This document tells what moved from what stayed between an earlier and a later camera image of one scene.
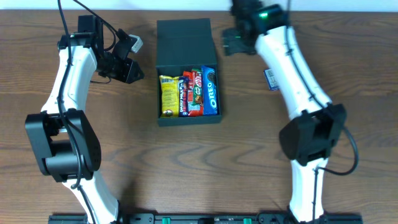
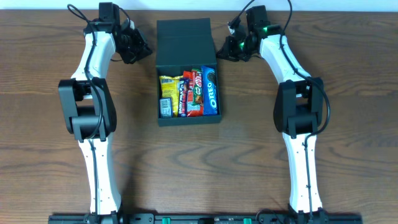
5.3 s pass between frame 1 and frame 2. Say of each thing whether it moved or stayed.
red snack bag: stayed
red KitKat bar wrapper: stayed
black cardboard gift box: stayed
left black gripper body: moved
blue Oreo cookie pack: stayed
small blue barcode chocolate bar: moved
